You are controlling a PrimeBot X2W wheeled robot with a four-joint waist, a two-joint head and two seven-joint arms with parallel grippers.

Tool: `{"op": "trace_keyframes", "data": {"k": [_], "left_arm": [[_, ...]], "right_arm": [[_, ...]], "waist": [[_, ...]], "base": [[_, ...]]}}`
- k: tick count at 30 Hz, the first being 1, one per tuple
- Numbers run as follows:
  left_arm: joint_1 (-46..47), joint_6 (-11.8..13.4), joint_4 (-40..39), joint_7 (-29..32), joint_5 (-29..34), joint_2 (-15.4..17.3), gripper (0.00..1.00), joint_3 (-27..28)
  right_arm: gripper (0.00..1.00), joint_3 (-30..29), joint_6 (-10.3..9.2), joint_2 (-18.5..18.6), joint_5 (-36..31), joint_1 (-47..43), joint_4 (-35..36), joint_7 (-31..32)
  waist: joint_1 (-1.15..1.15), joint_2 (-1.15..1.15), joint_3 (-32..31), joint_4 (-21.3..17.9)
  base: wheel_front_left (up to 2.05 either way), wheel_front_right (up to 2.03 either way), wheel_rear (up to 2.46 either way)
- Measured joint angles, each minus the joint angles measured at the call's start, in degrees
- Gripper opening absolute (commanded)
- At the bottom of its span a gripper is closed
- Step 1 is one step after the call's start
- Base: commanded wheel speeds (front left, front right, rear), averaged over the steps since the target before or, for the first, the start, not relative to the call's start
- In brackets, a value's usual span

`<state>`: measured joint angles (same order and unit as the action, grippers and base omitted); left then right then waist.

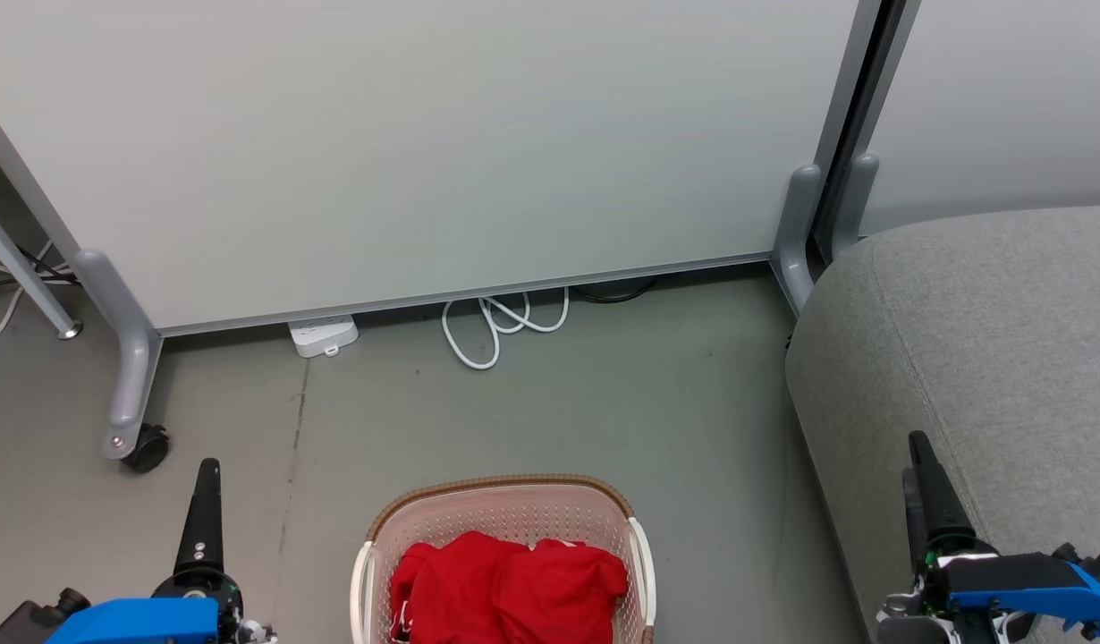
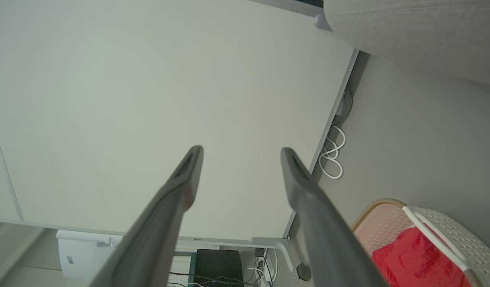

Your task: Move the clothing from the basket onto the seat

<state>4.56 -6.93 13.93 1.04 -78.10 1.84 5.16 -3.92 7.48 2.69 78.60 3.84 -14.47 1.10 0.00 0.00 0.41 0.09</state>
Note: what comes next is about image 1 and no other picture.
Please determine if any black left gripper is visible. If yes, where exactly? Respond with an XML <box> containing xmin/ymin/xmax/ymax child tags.
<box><xmin>151</xmin><ymin>458</ymin><xmax>276</xmax><ymax>644</ymax></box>

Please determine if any coiled white power cable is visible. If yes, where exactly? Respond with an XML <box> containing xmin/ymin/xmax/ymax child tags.
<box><xmin>440</xmin><ymin>287</ymin><xmax>571</xmax><ymax>371</ymax></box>

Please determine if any grey partition leg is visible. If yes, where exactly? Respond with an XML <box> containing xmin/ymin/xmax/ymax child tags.
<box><xmin>71</xmin><ymin>249</ymin><xmax>164</xmax><ymax>462</ymax></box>

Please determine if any black cable loop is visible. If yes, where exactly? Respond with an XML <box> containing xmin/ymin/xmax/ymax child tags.
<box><xmin>570</xmin><ymin>277</ymin><xmax>658</xmax><ymax>305</ymax></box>

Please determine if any grey partition foot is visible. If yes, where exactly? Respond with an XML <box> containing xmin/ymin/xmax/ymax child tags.
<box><xmin>831</xmin><ymin>153</ymin><xmax>881</xmax><ymax>261</ymax></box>
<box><xmin>771</xmin><ymin>163</ymin><xmax>825</xmax><ymax>316</ymax></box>

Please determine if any thin white cable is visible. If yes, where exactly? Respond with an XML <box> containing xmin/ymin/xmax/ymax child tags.
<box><xmin>0</xmin><ymin>240</ymin><xmax>57</xmax><ymax>356</ymax></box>

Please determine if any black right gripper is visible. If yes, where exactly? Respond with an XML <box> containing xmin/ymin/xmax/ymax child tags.
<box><xmin>876</xmin><ymin>430</ymin><xmax>1009</xmax><ymax>644</ymax></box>

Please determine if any grey metal table leg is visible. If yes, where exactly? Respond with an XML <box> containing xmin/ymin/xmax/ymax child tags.
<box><xmin>0</xmin><ymin>197</ymin><xmax>84</xmax><ymax>342</ymax></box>

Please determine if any grey fabric sofa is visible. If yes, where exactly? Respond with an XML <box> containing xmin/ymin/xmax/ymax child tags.
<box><xmin>784</xmin><ymin>205</ymin><xmax>1100</xmax><ymax>644</ymax></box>

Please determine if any large white partition panel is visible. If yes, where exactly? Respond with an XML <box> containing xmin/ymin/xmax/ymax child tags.
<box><xmin>0</xmin><ymin>0</ymin><xmax>884</xmax><ymax>338</ymax></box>

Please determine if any beige plastic laundry basket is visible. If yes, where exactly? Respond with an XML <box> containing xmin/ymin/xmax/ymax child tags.
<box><xmin>350</xmin><ymin>474</ymin><xmax>658</xmax><ymax>644</ymax></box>

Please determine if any black caster wheel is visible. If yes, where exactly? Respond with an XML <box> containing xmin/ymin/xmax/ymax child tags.
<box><xmin>121</xmin><ymin>424</ymin><xmax>172</xmax><ymax>474</ymax></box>

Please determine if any white power strip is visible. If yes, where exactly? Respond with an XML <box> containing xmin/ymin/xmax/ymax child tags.
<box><xmin>287</xmin><ymin>314</ymin><xmax>361</xmax><ymax>360</ymax></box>

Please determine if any thin black floor cable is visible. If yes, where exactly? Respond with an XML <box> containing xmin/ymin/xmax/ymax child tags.
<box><xmin>0</xmin><ymin>240</ymin><xmax>82</xmax><ymax>289</ymax></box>

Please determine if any red cloth garment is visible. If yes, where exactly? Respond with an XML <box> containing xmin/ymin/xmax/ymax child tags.
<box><xmin>388</xmin><ymin>530</ymin><xmax>630</xmax><ymax>644</ymax></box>

